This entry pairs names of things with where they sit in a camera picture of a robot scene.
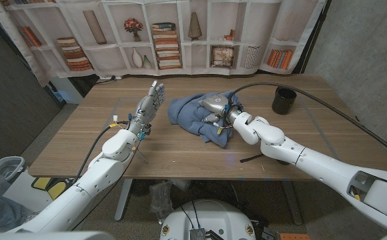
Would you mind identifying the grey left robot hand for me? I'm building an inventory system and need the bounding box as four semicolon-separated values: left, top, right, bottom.
126;79;166;136

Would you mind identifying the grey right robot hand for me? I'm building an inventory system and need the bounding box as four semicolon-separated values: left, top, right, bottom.
197;93;244;126

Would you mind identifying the blue hoodie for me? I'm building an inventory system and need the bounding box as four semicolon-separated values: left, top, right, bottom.
167;90;244;149

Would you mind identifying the black tape measure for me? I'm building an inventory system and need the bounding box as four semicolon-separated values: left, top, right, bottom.
239;153;290;166

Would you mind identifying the black cup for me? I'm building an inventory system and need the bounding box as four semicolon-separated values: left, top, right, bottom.
271;86;298;116

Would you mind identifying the printed bookshelf backdrop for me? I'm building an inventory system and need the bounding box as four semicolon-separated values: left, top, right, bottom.
0;0;328;87

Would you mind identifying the white cabinet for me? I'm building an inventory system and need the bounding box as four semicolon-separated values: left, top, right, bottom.
49;77;84;105

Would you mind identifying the clear plastic bag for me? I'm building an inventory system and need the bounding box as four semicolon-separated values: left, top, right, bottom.
148;181;174;221

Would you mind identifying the grey table leg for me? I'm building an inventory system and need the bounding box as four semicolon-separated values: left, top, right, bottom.
281;179;304;226
114;179;134;222

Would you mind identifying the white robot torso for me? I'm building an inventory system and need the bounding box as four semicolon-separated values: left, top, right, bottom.
159;199;257;240

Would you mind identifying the yellow black floor object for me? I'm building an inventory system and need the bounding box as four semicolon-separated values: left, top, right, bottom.
31;176;71;199

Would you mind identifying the white grey plastic bin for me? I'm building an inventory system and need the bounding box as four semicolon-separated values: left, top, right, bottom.
0;155;27;184

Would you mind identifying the orange box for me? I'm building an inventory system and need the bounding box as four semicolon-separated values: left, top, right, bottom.
280;233;311;240

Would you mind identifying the person leg in jeans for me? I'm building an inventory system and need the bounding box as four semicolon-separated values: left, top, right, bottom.
0;171;34;231

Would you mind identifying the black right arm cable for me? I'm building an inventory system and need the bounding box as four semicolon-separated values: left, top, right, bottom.
228;81;387;164

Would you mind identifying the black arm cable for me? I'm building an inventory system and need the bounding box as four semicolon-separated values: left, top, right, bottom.
75;119;131;183
228;81;387;164

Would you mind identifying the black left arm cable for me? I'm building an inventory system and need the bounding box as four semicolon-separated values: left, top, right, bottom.
75;119;131;183

